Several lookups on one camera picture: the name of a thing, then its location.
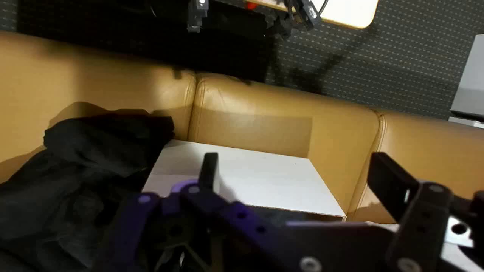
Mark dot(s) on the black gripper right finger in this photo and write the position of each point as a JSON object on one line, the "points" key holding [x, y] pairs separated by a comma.
{"points": [[424, 216]]}

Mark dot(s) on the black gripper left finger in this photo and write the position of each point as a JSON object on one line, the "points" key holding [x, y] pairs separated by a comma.
{"points": [[152, 231]]}

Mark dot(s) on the black cloth garment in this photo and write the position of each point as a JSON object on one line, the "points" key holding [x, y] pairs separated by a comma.
{"points": [[77, 175]]}

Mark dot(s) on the tan leather sofa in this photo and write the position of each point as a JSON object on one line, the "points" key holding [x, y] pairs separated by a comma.
{"points": [[343, 136]]}

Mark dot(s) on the white card with text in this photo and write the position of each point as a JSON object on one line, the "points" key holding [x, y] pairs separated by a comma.
{"points": [[273, 178]]}

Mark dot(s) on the white cabinet side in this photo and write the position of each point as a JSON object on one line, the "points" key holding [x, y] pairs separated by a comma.
{"points": [[471, 84]]}

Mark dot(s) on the white table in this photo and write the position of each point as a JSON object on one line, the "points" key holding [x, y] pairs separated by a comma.
{"points": [[349, 10]]}

